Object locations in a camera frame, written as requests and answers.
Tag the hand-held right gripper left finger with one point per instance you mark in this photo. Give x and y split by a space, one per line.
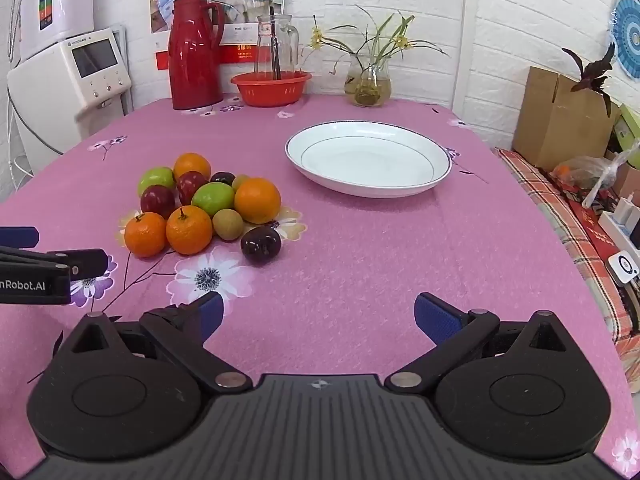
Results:
212 310

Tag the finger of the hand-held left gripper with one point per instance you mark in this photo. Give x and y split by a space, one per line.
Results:
90 262
20 237

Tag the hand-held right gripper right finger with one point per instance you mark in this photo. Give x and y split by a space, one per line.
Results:
435 317

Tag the mandarin with stem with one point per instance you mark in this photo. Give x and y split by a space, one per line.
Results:
145 234
189 230

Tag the dark purple plum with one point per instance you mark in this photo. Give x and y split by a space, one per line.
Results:
260 245
223 177

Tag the green apple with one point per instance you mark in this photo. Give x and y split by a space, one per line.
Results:
156 178
213 199

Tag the large orange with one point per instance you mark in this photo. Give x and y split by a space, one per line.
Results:
257 200
192 164

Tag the small brown kiwi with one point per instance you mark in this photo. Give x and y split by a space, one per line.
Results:
240 181

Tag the white plate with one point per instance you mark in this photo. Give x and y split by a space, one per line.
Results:
370 160

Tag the pink floral tablecloth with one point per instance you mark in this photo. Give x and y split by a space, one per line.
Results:
350 240

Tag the white water dispenser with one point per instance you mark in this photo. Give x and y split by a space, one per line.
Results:
55 95

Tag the plaid cloth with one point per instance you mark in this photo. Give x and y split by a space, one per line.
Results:
565 230

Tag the white power strip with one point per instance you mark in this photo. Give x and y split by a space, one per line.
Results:
622 267

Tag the clear plastic bag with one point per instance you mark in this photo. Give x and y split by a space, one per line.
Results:
585 172

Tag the black charger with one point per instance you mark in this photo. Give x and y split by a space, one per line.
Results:
636 236

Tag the white charger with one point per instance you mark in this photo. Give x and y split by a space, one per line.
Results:
625 210

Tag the red thermos jug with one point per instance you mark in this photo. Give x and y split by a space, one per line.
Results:
192 60

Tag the red plastic basket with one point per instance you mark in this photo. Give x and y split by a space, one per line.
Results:
270 90

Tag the cardboard box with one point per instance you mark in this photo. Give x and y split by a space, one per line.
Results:
555 120

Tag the white purple water purifier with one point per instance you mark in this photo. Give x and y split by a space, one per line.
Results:
55 0

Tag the glass vase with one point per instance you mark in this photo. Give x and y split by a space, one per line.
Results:
369 85

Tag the green box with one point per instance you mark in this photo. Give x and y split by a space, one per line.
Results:
631 130

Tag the black stirring stick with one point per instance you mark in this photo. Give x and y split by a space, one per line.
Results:
273 45

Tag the glass pitcher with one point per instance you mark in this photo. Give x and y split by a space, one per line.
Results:
285 45

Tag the green flowering plant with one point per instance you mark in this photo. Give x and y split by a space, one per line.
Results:
372 42

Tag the purple leaf plant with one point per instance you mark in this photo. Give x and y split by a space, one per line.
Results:
595 72

